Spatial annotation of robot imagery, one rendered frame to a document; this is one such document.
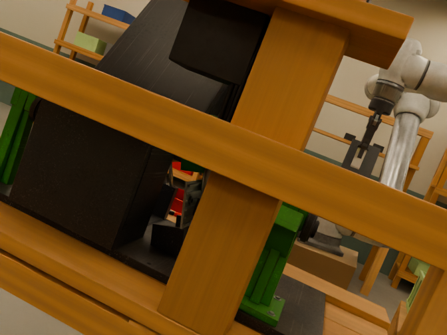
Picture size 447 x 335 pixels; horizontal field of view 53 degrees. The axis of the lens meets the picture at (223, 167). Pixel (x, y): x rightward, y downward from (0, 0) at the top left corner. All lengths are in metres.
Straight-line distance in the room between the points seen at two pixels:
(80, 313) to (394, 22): 0.80
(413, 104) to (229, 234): 1.37
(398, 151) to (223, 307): 1.25
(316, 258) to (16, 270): 1.04
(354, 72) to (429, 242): 6.14
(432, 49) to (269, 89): 6.23
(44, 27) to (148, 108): 8.01
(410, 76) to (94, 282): 1.11
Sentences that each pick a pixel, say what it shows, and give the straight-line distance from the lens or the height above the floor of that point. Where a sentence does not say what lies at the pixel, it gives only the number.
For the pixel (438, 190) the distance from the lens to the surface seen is 6.19.
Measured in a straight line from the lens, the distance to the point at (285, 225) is 0.95.
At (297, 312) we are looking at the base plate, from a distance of 1.16.
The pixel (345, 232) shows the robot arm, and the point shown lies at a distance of 1.79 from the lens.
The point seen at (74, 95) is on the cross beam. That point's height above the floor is 1.22.
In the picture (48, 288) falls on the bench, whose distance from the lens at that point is 1.03.
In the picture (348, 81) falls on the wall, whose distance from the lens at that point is 6.83.
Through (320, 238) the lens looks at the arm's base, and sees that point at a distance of 1.77.
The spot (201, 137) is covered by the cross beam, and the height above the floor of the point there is 1.23.
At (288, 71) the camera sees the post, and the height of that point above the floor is 1.40.
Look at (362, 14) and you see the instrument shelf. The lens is 0.80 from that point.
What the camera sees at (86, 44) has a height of 1.50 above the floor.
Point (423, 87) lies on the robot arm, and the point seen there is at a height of 1.59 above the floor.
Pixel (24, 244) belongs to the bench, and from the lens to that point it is 1.04.
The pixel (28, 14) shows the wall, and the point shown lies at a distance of 9.08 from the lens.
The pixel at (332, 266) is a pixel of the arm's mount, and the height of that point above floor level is 0.92.
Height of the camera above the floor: 1.29
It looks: 6 degrees down
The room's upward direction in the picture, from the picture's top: 22 degrees clockwise
